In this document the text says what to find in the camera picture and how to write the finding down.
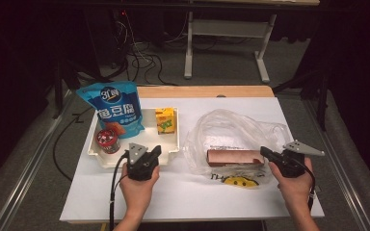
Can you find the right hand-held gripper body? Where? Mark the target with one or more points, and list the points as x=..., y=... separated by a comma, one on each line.
x=290, y=165

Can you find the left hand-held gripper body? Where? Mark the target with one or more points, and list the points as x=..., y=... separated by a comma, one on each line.
x=141, y=166

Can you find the white plastic bin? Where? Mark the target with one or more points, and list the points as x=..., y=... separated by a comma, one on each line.
x=151, y=142

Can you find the yellow drink carton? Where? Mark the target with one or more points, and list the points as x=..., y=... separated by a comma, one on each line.
x=165, y=121

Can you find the brown cardboard box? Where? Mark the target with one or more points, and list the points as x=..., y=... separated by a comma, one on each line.
x=234, y=157

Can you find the red-lid candy jar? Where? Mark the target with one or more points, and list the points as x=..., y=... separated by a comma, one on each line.
x=107, y=141

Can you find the clear smiley plastic bag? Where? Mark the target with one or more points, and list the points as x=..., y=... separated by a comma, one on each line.
x=234, y=131

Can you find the blue snack pouch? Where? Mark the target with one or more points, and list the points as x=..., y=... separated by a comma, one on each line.
x=115, y=106

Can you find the person's right hand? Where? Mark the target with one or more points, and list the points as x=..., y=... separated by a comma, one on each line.
x=295, y=189

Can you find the person's left hand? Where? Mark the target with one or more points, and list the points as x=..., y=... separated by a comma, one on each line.
x=138, y=194

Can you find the white table mat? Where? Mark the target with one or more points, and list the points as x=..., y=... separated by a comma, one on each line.
x=186, y=202

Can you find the black metal stand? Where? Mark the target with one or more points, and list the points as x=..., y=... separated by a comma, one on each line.
x=322, y=96
x=59, y=86

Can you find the aluminium rail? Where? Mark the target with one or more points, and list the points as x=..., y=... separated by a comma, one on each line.
x=32, y=163
x=343, y=179

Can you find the white-frame desk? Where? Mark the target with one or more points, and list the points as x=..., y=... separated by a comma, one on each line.
x=228, y=29

